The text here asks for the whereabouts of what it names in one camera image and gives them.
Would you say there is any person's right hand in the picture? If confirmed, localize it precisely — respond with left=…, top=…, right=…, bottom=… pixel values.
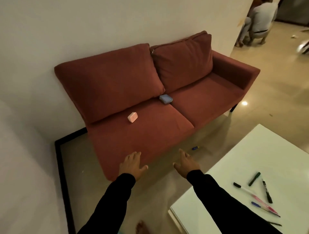
left=173, top=149, right=201, bottom=179

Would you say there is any person's left hand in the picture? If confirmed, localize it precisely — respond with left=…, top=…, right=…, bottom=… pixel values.
left=118, top=152, right=149, bottom=181

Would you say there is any person's left forearm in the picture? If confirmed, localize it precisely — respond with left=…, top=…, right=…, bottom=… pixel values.
left=77, top=173, right=136, bottom=234

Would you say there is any person's right forearm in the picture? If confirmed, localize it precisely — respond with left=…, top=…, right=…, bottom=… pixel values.
left=186, top=169, right=283, bottom=234

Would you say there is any red seat cushion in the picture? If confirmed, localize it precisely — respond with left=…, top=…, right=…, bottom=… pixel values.
left=88, top=98, right=195, bottom=182
left=167, top=72, right=245, bottom=129

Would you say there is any blue lidded container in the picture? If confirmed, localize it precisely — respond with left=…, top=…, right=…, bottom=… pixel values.
left=159, top=94, right=174, bottom=105

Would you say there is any green marker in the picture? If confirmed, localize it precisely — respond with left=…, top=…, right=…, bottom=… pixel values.
left=248, top=172, right=261, bottom=187

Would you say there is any black framed glass panel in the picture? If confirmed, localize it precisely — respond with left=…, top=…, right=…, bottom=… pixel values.
left=54, top=127, right=169, bottom=234

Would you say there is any white pink pen black cap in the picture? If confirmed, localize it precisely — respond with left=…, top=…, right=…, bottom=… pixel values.
left=233, top=182, right=278, bottom=215

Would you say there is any white low table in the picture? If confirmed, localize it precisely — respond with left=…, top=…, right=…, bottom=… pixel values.
left=168, top=124, right=309, bottom=234

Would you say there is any large red back cushion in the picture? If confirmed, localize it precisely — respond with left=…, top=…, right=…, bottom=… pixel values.
left=54, top=43, right=166, bottom=125

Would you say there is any black marker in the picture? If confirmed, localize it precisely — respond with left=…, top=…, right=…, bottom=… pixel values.
left=262, top=179, right=273, bottom=204

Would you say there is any blue pen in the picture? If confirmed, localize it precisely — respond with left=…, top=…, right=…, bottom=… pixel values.
left=251, top=201, right=281, bottom=218

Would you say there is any small red back cushion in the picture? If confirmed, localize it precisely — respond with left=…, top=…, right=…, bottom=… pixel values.
left=150, top=31, right=214, bottom=95

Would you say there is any red fabric sofa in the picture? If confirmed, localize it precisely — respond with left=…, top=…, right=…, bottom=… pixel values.
left=54, top=31, right=261, bottom=182

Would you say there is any white blurred object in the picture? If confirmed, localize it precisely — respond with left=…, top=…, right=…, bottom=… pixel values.
left=297, top=39, right=309, bottom=55

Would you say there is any dark cabinet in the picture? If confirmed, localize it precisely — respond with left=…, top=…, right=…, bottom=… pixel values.
left=276, top=0, right=309, bottom=25

